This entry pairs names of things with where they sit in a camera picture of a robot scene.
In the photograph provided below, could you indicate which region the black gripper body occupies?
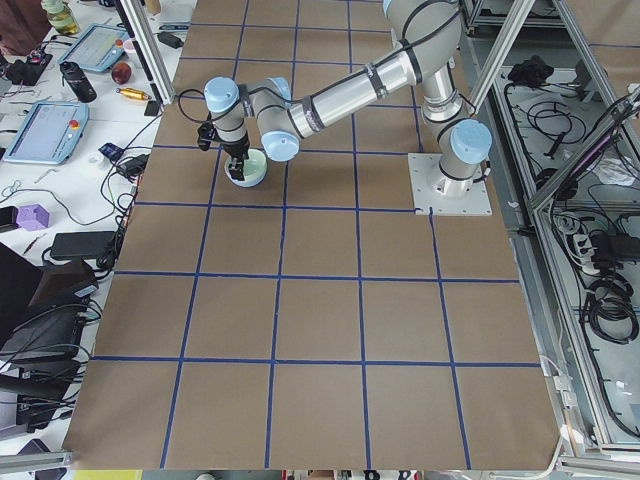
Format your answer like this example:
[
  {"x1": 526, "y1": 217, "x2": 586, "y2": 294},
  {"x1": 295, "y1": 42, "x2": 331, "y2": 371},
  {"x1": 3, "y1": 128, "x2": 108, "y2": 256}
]
[{"x1": 197, "y1": 122, "x2": 250, "y2": 159}]

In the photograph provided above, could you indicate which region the green ceramic bowl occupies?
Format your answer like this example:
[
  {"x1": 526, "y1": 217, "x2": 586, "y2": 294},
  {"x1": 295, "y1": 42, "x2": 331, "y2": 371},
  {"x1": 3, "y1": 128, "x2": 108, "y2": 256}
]
[{"x1": 224, "y1": 148, "x2": 267, "y2": 171}]

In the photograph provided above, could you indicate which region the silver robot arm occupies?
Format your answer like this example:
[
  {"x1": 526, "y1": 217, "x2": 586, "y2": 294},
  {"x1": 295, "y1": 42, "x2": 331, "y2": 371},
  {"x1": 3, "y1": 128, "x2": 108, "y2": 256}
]
[{"x1": 197, "y1": 1, "x2": 492, "y2": 199}]

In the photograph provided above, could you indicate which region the blue ceramic bowl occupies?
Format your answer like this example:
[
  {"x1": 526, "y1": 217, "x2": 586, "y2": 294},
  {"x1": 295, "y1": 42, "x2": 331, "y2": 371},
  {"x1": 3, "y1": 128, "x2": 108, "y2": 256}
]
[{"x1": 225, "y1": 169, "x2": 267, "y2": 188}]

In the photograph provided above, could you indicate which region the red apple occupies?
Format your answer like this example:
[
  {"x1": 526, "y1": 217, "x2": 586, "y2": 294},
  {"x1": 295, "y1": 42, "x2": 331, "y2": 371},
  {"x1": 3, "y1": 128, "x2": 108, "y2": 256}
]
[{"x1": 111, "y1": 61, "x2": 132, "y2": 85}]

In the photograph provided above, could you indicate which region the pink lidded cup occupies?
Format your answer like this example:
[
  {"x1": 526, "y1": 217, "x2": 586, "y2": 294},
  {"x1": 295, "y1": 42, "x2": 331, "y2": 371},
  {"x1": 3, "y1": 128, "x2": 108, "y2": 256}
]
[{"x1": 123, "y1": 39, "x2": 136, "y2": 56}]

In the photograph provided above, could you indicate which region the black water bottle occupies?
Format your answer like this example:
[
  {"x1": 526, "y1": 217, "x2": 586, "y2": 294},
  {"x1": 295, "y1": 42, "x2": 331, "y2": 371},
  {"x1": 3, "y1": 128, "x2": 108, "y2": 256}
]
[{"x1": 60, "y1": 61, "x2": 97, "y2": 103}]

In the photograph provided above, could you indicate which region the far blue teach pendant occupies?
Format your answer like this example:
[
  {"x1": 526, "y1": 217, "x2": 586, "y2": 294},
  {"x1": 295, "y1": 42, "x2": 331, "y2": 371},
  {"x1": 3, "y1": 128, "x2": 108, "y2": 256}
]
[{"x1": 58, "y1": 23, "x2": 129, "y2": 73}]

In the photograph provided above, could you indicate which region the blue teach pendant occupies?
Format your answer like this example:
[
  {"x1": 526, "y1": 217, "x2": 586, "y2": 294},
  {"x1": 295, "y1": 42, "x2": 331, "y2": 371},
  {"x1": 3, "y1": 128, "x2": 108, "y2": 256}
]
[
  {"x1": 58, "y1": 23, "x2": 129, "y2": 73},
  {"x1": 2, "y1": 101, "x2": 89, "y2": 165}
]

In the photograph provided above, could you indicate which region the black power adapter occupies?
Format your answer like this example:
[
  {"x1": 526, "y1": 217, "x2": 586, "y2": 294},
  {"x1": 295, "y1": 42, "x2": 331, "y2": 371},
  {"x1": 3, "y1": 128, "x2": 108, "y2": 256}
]
[{"x1": 49, "y1": 231, "x2": 115, "y2": 261}]

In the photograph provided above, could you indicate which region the near blue teach pendant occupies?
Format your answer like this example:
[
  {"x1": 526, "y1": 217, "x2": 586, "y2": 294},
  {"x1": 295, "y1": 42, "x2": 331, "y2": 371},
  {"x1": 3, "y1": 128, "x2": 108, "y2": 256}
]
[{"x1": 2, "y1": 101, "x2": 89, "y2": 165}]

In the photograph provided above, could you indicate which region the purple plastic block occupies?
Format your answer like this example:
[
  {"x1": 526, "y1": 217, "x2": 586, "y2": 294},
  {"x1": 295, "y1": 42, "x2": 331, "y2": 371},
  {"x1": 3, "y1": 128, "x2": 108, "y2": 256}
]
[{"x1": 16, "y1": 204, "x2": 50, "y2": 231}]

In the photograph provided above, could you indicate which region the aluminium frame post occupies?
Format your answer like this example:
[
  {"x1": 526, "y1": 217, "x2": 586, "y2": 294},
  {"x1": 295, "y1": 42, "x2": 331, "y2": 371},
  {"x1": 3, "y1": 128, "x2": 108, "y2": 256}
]
[{"x1": 116, "y1": 0, "x2": 175, "y2": 105}]

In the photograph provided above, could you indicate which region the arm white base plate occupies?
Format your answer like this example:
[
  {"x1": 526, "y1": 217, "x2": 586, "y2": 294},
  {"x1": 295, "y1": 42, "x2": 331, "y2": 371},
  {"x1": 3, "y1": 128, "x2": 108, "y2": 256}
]
[{"x1": 408, "y1": 153, "x2": 492, "y2": 217}]

